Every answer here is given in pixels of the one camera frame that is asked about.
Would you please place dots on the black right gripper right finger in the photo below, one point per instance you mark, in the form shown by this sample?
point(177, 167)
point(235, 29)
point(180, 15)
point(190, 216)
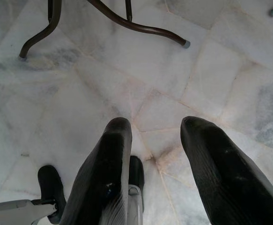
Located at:
point(225, 178)

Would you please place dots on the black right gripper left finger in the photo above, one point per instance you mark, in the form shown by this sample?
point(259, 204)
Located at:
point(103, 178)

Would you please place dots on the marble-top folding table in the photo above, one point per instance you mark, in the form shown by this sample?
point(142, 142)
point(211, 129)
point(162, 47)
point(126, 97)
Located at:
point(155, 30)

